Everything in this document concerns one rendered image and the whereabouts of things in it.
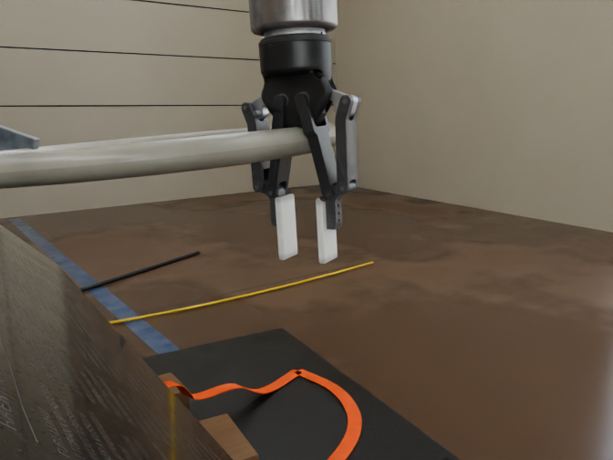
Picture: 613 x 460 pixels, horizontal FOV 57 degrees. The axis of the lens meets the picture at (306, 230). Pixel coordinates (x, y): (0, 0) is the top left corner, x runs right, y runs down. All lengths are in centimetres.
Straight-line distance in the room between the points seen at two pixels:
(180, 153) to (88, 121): 542
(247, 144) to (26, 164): 19
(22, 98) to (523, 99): 448
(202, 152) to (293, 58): 13
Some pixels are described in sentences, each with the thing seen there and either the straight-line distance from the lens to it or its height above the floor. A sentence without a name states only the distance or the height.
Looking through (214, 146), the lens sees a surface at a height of 99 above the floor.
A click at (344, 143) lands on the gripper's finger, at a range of 57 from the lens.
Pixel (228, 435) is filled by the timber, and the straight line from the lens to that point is 174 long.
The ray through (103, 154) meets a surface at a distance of 52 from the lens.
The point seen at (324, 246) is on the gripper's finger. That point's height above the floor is 88.
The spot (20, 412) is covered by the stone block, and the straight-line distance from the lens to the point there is 39.
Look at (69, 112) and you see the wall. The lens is 588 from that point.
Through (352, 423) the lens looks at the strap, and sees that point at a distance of 194.
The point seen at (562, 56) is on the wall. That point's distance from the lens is 540.
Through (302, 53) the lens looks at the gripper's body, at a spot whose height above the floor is 107.
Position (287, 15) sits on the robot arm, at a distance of 57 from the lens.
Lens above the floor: 103
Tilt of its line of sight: 13 degrees down
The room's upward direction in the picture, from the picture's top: straight up
